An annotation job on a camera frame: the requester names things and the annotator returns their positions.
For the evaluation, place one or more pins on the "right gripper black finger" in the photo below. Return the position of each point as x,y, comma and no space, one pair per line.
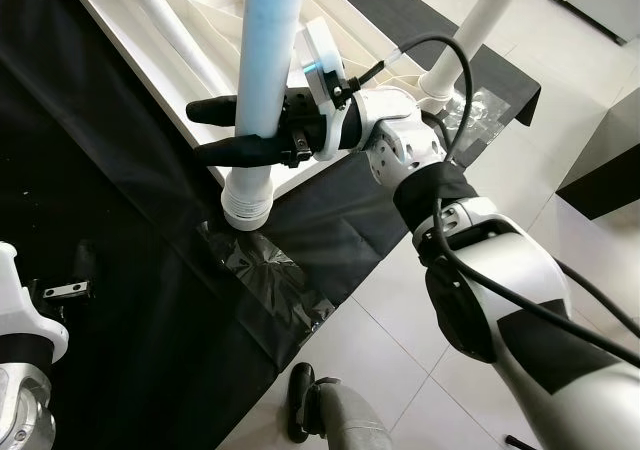
240,152
212,110

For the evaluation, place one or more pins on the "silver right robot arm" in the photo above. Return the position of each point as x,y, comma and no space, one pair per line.
400,140

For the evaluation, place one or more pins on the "white plastic children table top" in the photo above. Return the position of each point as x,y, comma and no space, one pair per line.
380,20

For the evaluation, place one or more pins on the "clear plastic tape patch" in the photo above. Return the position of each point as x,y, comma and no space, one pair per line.
265,280
490,110

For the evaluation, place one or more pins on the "grey refrigerator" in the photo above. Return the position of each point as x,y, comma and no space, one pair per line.
590,0

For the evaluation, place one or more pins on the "grey right robot leg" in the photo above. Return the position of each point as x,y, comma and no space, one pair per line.
350,420

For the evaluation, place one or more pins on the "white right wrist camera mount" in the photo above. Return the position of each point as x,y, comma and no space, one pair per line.
322,50

